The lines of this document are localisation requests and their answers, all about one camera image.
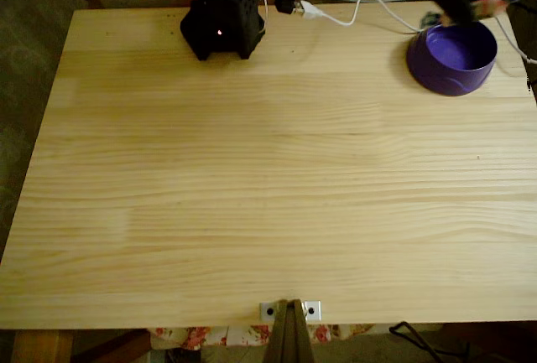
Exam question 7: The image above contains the floral cloth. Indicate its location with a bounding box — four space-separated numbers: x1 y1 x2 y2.
149 323 374 351

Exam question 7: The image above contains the white USB cable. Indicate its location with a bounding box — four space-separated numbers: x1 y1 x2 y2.
293 0 537 65

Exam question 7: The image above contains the wooden table leg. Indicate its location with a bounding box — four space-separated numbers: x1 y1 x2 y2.
10 329 75 363

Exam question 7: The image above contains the purple bowl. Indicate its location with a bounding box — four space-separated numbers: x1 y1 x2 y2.
405 18 499 97

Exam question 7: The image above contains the red white blue candy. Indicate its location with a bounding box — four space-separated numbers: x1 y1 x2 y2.
421 0 537 29

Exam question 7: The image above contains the metal angle bracket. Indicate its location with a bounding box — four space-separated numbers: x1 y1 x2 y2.
258 300 322 323

